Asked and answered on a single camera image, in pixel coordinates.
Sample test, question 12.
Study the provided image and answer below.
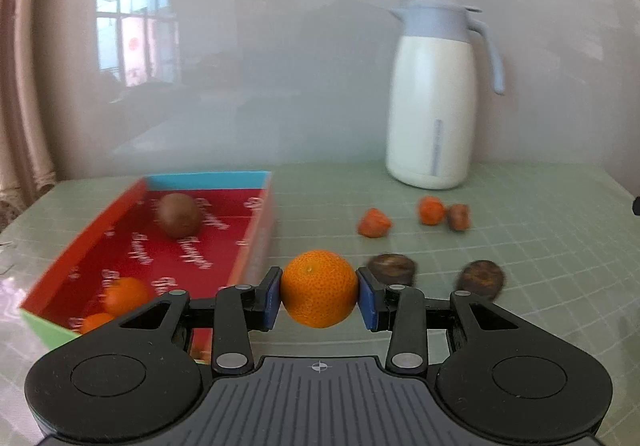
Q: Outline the orange mandarin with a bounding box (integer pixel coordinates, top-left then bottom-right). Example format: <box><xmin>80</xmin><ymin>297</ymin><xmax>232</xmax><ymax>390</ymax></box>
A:
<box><xmin>280</xmin><ymin>250</ymin><xmax>359</xmax><ymax>328</ymax></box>
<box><xmin>102</xmin><ymin>277</ymin><xmax>151</xmax><ymax>317</ymax></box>
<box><xmin>79</xmin><ymin>312</ymin><xmax>117</xmax><ymax>336</ymax></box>

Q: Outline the small orange-red fruit brown skin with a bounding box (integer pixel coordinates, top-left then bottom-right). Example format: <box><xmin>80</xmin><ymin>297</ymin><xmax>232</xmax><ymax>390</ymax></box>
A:
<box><xmin>446</xmin><ymin>204</ymin><xmax>472</xmax><ymax>231</ymax></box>

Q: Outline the dark brown water chestnut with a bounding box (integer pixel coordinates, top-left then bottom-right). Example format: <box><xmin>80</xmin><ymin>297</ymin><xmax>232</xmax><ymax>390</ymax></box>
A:
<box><xmin>367</xmin><ymin>253</ymin><xmax>417</xmax><ymax>287</ymax></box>
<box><xmin>456</xmin><ymin>260</ymin><xmax>507</xmax><ymax>301</ymax></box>

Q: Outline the green grid tablecloth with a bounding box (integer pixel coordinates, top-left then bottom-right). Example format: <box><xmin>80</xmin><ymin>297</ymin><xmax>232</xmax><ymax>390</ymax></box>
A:
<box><xmin>0</xmin><ymin>161</ymin><xmax>640</xmax><ymax>446</ymax></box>

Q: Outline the beige curtain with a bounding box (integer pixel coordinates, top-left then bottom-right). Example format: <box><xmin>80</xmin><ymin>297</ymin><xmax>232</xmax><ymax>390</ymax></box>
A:
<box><xmin>0</xmin><ymin>0</ymin><xmax>56</xmax><ymax>227</ymax></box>

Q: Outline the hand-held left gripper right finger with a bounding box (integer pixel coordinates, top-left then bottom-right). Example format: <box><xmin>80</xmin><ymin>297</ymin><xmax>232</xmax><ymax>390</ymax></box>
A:
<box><xmin>356</xmin><ymin>268</ymin><xmax>526</xmax><ymax>374</ymax></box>

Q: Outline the white thermos jug blue-grey lid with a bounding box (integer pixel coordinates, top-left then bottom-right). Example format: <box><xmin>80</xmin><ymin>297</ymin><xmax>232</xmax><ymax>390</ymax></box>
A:
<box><xmin>385</xmin><ymin>0</ymin><xmax>506</xmax><ymax>191</ymax></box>

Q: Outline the red cardboard gift box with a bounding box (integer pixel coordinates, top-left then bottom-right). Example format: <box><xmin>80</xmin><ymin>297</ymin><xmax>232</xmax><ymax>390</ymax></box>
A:
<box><xmin>19</xmin><ymin>171</ymin><xmax>275</xmax><ymax>366</ymax></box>

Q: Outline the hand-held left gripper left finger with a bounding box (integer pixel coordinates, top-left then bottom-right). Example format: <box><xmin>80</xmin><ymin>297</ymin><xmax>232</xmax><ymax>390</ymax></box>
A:
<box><xmin>117</xmin><ymin>267</ymin><xmax>283</xmax><ymax>374</ymax></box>

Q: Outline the brown kiwi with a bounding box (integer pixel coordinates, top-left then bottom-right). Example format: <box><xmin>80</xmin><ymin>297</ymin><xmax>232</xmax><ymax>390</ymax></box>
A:
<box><xmin>156</xmin><ymin>192</ymin><xmax>203</xmax><ymax>241</ymax></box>

